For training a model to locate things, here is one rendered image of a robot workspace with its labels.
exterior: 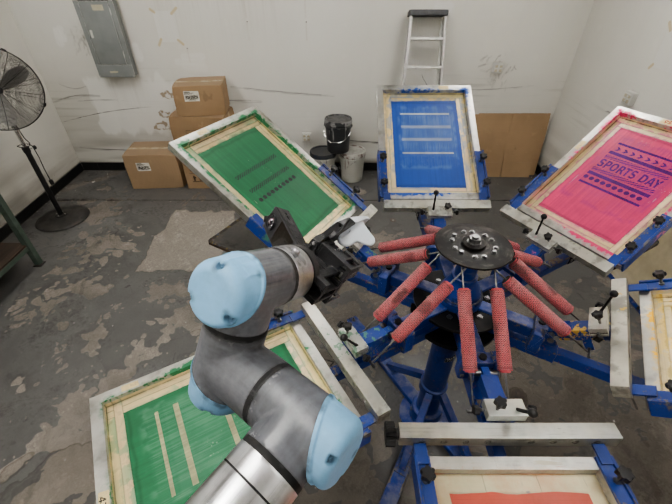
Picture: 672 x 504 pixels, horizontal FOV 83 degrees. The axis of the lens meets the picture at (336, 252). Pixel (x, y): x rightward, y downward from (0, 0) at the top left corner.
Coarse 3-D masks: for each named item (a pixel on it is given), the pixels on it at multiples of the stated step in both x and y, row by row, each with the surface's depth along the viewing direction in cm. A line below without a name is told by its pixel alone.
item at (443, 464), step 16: (432, 464) 115; (448, 464) 115; (464, 464) 115; (480, 464) 115; (496, 464) 115; (512, 464) 115; (528, 464) 115; (544, 464) 115; (560, 464) 115; (576, 464) 115; (592, 464) 115; (608, 496) 110
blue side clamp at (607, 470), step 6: (612, 456) 115; (600, 468) 113; (606, 468) 113; (612, 468) 113; (606, 474) 111; (612, 474) 111; (606, 480) 111; (612, 480) 110; (612, 486) 109; (618, 486) 109; (624, 486) 109; (612, 492) 108; (618, 492) 108; (624, 492) 108; (630, 492) 107; (618, 498) 107; (624, 498) 107; (630, 498) 107
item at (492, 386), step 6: (480, 378) 133; (486, 378) 132; (492, 378) 132; (498, 378) 132; (480, 384) 133; (486, 384) 130; (492, 384) 130; (498, 384) 130; (480, 390) 133; (486, 390) 128; (492, 390) 128; (498, 390) 128; (486, 396) 128; (492, 396) 127; (504, 396) 127
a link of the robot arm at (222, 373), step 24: (216, 336) 41; (264, 336) 44; (192, 360) 45; (216, 360) 41; (240, 360) 41; (264, 360) 41; (192, 384) 44; (216, 384) 41; (240, 384) 40; (216, 408) 43; (240, 408) 39
